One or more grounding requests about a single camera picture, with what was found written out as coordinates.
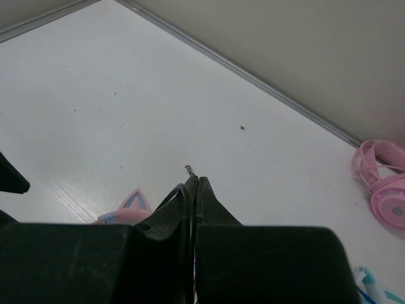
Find pink round headphones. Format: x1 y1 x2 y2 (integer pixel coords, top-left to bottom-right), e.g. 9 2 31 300
352 140 404 230

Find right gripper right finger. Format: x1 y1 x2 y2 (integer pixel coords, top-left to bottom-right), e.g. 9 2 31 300
195 177 360 303

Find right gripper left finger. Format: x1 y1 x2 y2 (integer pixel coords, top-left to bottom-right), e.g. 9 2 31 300
1 177 198 303

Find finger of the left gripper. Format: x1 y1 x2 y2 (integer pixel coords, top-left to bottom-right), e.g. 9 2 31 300
0 153 30 193

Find pink blue cat-ear headphones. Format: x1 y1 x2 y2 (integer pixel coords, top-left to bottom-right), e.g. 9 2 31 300
92 189 152 225

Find aluminium frame rail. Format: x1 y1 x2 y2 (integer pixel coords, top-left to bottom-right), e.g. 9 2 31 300
1 1 361 147

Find teal white cat-ear headphones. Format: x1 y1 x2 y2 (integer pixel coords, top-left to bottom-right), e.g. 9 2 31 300
353 267 404 304

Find black headphone cable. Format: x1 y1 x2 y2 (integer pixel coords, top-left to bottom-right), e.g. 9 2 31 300
172 183 197 304

